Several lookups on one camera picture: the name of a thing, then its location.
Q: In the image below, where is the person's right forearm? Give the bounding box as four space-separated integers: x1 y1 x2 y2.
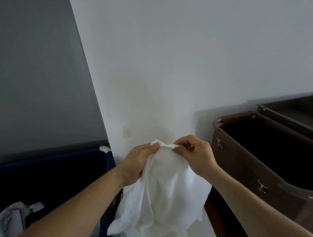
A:
208 159 313 237

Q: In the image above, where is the round wooden side table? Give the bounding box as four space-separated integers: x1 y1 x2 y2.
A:
203 195 225 237

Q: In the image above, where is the white towel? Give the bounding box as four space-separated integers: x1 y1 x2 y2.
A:
185 207 219 237
100 135 216 237

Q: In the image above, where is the person's left forearm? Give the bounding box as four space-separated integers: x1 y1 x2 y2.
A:
0 166 131 237

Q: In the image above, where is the navy laundry hamper white frame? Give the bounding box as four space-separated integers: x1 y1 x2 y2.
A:
0 143 125 237

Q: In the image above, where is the person's right hand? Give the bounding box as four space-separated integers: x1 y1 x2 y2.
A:
172 132 222 182

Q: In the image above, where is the person's left hand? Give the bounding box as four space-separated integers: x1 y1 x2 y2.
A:
115 142 163 187

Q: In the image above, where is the white pillowcase black piping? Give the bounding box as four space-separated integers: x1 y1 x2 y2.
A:
0 196 102 237

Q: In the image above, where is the grey door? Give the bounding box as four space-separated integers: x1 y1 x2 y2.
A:
0 0 111 164

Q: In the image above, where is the brown housekeeping cart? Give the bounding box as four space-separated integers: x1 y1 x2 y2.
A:
198 93 313 237

